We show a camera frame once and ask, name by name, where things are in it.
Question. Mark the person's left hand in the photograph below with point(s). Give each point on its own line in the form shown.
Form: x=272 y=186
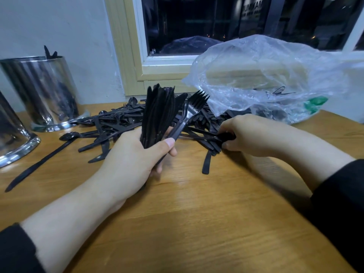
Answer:
x=131 y=165

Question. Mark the person's right hand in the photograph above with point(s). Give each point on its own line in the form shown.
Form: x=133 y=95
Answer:
x=261 y=136

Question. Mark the pile of black plastic cutlery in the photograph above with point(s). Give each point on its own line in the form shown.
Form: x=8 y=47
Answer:
x=114 y=125

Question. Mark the bundle of black cutlery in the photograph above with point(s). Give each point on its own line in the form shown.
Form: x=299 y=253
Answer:
x=147 y=119
x=176 y=105

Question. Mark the black plastic fork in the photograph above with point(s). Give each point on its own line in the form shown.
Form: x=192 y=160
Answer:
x=193 y=105

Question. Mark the lone black plastic knife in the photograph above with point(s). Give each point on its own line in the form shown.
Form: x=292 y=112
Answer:
x=40 y=162

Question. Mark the person's right forearm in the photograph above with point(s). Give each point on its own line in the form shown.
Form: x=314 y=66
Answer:
x=335 y=190

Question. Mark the person's left forearm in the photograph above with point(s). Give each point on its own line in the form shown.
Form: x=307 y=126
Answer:
x=57 y=236

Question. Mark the clear plastic bag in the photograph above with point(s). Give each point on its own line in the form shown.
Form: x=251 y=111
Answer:
x=267 y=71

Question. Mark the dark parked car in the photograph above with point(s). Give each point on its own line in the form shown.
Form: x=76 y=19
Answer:
x=187 y=45

